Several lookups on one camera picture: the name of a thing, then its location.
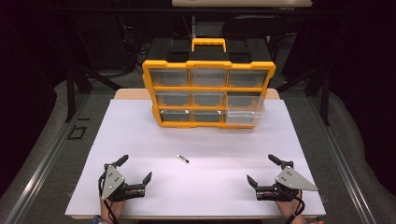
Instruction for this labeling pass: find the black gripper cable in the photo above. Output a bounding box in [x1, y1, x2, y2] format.
[97, 171, 121, 224]
[288, 189, 306, 224]

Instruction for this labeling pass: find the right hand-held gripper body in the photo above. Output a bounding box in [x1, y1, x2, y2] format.
[255, 160, 319, 202]

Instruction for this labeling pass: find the white table cover sheet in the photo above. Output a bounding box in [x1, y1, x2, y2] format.
[64, 98, 327, 217]

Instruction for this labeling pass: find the set of clear organizer drawers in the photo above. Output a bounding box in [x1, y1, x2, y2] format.
[148, 68, 269, 123]

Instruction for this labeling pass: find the person's right hand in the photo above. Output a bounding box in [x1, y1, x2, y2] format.
[275, 192, 305, 219]

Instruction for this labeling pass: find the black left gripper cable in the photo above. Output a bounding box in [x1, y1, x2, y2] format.
[97, 171, 121, 224]

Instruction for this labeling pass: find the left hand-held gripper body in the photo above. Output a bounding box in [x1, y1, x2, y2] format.
[98, 163, 147, 203]

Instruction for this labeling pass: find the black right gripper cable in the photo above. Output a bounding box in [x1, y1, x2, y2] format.
[288, 189, 306, 224]

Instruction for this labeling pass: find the black metal stand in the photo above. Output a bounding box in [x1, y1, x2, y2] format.
[276, 65, 332, 127]
[64, 60, 124, 123]

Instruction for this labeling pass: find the clear plastic drawer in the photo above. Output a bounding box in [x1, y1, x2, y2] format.
[224, 104, 266, 127]

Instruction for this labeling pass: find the person's left hand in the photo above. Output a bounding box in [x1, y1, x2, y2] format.
[99, 197, 127, 224]

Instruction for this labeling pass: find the black chair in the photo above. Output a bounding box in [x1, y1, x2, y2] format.
[219, 14, 291, 62]

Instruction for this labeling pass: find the yellow black organizer cabinet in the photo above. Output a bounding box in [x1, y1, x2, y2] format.
[142, 37, 276, 130]

